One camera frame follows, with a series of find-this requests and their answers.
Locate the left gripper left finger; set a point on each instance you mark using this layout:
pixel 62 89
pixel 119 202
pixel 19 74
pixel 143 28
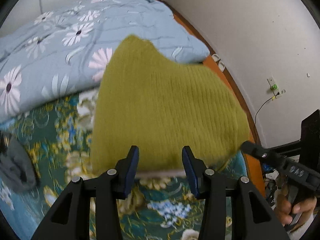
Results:
pixel 68 217

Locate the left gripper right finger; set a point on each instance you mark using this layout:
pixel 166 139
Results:
pixel 252 217

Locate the olive green knit sweater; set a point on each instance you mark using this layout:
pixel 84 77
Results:
pixel 160 106

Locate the person's right hand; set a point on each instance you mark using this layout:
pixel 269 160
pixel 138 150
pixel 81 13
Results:
pixel 284 208

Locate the grey folded garment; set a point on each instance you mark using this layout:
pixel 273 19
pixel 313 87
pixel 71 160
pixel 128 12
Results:
pixel 17 170

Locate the teal floral plush blanket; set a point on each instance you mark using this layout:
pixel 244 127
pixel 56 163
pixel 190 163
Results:
pixel 57 137

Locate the light blue daisy quilt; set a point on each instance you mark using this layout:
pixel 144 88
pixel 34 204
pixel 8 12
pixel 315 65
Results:
pixel 67 50

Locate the white wall socket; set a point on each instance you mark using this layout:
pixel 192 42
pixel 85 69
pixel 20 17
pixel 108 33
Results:
pixel 274 88

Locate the orange wooden bed frame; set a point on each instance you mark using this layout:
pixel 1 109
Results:
pixel 254 170

